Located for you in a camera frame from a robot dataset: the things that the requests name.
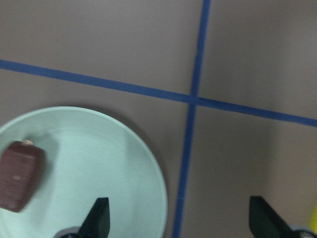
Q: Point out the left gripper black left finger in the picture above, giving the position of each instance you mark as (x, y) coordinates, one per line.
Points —
(96, 223)

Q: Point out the light green round plate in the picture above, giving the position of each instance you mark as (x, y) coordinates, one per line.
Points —
(89, 155)

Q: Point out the brown rectangular bun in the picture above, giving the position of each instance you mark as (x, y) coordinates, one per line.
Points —
(21, 168)

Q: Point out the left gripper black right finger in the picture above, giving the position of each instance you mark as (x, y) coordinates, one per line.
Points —
(264, 222)

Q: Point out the yellow bamboo steamer basket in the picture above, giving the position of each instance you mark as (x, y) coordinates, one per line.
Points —
(313, 220)

